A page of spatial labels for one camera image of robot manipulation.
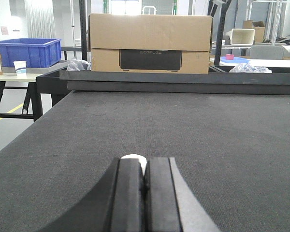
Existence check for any chrome valve with white cap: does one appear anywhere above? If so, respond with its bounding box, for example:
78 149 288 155
121 154 147 176

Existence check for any black vertical frame post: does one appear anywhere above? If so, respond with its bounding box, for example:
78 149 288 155
214 0 231 66

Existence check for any clear plastic bag right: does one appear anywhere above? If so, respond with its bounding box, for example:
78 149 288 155
229 63 272 73

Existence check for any clear plastic bag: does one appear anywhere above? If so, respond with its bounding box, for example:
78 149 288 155
229 63 272 73
67 58 91 71

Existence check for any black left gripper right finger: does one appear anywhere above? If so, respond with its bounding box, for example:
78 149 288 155
145 157 220 232

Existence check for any large cardboard box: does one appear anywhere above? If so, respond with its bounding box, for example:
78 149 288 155
89 14 212 74

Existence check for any blue plastic crate on table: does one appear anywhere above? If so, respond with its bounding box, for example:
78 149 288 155
0 38 61 68

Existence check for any brown cardboard box background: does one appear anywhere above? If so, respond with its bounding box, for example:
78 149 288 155
243 20 265 43

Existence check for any white plastic bin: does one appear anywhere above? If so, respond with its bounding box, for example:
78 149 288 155
225 29 255 45

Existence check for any white paper cup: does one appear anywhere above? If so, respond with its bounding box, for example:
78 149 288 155
14 60 27 76

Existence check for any folding side table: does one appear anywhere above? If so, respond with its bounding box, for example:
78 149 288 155
0 60 71 121

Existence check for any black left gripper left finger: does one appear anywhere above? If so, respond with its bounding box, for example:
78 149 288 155
41 158 144 232

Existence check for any small pink box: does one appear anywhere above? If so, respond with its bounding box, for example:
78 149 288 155
225 54 234 60

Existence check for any grey office chair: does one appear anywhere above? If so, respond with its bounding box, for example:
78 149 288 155
249 45 290 60

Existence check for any clear plastic bag left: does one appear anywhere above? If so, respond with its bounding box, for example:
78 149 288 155
67 58 91 71

